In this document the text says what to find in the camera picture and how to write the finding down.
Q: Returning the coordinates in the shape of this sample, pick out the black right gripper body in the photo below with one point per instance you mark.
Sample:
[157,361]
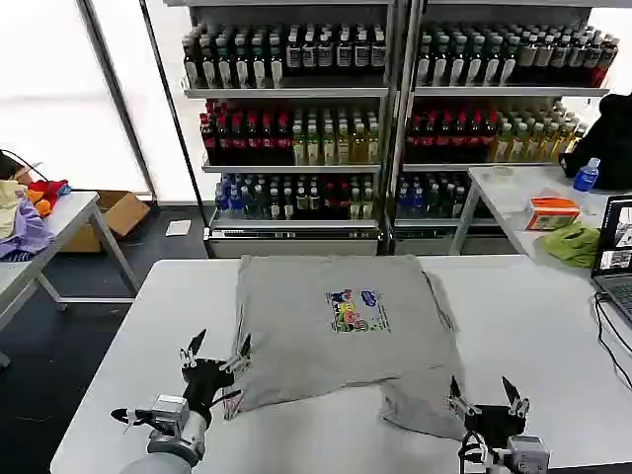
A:
[494,422]

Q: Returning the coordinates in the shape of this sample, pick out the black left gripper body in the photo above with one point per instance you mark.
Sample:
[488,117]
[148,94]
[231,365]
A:
[205,380]

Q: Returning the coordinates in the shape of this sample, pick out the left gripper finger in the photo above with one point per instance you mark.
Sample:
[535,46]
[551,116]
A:
[190,355]
[239,360]

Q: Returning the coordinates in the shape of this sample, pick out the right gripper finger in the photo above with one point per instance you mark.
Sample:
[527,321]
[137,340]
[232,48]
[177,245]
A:
[517,405]
[461,402]

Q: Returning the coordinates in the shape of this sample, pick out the grey printed shirt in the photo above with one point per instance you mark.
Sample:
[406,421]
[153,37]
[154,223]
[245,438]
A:
[306,355]

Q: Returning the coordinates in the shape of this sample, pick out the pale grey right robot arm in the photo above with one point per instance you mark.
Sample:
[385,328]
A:
[528,451]

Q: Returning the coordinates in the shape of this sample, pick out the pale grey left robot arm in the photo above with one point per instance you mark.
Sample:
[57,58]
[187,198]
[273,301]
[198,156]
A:
[168,419]

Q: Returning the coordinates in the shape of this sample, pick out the white paper sheet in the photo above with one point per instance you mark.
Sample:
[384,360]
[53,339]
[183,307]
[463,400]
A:
[179,228]

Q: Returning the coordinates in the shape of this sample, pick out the brown cardboard box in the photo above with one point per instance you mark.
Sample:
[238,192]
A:
[121,212]

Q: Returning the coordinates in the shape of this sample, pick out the green cloth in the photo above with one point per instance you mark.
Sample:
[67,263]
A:
[573,244]

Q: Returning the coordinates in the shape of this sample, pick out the white side table with clothes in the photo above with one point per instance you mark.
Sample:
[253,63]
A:
[74,212]

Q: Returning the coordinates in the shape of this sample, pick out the open grey laptop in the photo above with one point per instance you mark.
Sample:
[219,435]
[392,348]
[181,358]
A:
[617,247]

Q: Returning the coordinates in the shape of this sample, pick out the orange tissue box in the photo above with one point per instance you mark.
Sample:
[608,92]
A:
[553,212]

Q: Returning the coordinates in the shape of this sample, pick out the purple cloth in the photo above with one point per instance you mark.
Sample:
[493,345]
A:
[27,232]

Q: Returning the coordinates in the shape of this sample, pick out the white side table with laptop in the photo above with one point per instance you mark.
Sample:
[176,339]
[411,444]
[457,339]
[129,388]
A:
[508,197]

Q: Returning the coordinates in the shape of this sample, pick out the red and orange cloth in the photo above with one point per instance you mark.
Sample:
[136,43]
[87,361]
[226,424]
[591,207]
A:
[47,190]

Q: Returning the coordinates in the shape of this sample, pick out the clear tape roll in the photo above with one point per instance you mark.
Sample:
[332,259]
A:
[501,173]

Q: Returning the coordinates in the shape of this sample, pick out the pale yellow cloth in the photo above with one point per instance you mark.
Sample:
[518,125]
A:
[10,207]

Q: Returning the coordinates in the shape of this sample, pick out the blue water bottle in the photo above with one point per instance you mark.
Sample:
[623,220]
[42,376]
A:
[586,177]

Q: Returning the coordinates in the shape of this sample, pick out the black slanted pole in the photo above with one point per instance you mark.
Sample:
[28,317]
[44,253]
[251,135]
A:
[170,113]

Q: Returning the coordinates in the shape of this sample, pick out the bottle shelf with green-capped bottles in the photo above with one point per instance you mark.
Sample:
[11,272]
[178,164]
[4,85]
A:
[296,123]

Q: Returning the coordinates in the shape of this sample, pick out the grey slanted pole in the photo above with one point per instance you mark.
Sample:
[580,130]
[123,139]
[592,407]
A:
[118,99]

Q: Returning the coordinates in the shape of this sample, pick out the bottle shelf beside side table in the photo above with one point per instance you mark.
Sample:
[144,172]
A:
[469,123]

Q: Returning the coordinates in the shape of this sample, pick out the black bag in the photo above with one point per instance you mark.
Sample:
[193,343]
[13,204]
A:
[607,133]

